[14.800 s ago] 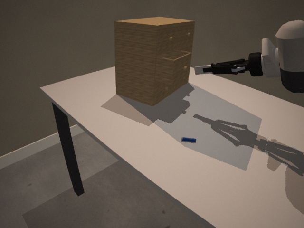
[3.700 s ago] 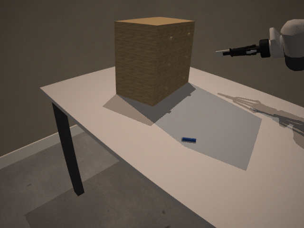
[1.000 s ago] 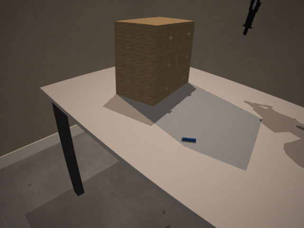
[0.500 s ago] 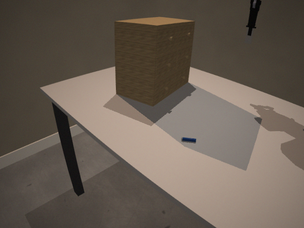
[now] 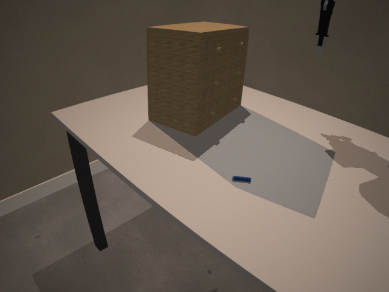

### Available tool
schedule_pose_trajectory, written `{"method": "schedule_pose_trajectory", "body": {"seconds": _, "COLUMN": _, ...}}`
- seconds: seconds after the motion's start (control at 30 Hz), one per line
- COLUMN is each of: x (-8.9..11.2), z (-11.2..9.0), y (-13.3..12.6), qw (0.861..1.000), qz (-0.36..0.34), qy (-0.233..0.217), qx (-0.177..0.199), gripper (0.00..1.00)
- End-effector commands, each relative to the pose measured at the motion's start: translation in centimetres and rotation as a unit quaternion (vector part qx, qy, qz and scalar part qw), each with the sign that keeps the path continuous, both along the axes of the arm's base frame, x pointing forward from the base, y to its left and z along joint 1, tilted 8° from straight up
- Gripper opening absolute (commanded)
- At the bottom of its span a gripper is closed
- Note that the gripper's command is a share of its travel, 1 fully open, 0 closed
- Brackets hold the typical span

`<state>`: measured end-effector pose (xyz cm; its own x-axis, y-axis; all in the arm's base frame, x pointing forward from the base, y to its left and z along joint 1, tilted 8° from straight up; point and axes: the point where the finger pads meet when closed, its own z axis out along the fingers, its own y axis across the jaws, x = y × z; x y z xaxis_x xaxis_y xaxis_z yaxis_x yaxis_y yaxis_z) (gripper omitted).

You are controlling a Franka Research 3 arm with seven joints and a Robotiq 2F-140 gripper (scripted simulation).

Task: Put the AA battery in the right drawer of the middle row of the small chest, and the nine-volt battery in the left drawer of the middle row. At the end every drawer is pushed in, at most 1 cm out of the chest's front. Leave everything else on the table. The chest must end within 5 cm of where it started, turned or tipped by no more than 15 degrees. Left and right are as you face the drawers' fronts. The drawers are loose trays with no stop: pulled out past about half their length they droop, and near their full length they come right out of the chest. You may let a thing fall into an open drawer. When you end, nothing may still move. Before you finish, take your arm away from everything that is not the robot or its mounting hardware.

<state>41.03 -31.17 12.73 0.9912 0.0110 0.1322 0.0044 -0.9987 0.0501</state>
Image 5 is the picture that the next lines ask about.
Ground brown wooden chest of drawers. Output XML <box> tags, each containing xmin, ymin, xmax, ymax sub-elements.
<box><xmin>146</xmin><ymin>22</ymin><xmax>250</xmax><ymax>136</ymax></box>

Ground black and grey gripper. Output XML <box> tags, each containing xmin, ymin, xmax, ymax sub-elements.
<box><xmin>314</xmin><ymin>0</ymin><xmax>335</xmax><ymax>57</ymax></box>

